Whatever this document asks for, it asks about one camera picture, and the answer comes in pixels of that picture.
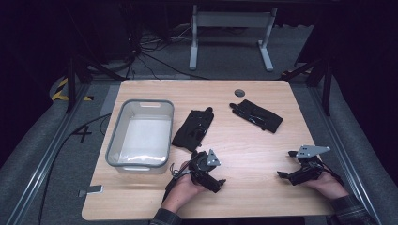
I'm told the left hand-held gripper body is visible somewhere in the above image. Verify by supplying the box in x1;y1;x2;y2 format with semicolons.
188;149;222;188

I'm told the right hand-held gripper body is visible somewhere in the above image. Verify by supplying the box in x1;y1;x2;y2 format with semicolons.
293;144;331;186

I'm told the black glove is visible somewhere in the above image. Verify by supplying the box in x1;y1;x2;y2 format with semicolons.
171;106;215;153
229;98;284;134

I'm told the person's right hand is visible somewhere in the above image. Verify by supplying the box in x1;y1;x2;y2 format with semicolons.
304;170;350;202

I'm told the person's left hand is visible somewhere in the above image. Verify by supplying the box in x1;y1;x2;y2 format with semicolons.
161;160;208;214

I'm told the black tripod stand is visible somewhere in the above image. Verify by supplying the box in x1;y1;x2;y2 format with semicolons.
280;57;334;116
65;55;126;114

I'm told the dark curtain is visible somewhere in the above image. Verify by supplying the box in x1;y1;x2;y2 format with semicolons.
0;0;126;167
294;0;398;186

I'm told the yellow black hazard tape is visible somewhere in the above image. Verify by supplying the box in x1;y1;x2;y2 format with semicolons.
51;78;95;102

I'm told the left hand-held gripper cable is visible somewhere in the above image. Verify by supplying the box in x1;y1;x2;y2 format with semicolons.
162;162;191;201

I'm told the hand-held gripper cable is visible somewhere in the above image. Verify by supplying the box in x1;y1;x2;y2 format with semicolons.
320;160;345;186
162;162;191;201

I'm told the right hand-held gripper cable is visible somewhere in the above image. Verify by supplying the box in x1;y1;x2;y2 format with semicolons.
320;160;345;186

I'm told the aluminium floor rail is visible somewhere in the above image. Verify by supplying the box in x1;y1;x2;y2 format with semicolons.
308;85;383;225
4;82;92;225

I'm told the thin black floor cable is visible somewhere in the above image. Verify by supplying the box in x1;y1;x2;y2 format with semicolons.
139;51;209;81

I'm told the small metal bracket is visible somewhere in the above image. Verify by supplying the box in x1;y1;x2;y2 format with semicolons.
78;185;104;198

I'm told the long black floor cable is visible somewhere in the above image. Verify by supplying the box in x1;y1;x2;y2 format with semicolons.
37;112;113;225

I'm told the tangle of black cables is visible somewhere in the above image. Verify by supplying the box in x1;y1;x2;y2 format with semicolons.
134;24;192;53

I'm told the white metal desk frame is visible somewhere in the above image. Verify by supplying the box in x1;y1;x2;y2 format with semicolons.
189;4;279;72

